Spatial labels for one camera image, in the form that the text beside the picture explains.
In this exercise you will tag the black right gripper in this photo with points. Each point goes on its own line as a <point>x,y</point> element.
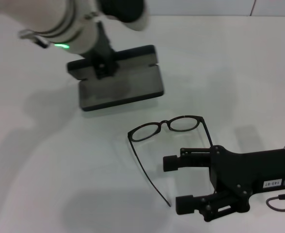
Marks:
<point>242,167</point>

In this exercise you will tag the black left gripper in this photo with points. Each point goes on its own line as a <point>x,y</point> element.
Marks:
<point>103,53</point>

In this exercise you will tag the black glasses case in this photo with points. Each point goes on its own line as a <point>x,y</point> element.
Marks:
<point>123,87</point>

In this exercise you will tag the black glasses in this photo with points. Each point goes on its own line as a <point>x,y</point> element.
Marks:
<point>165,123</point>

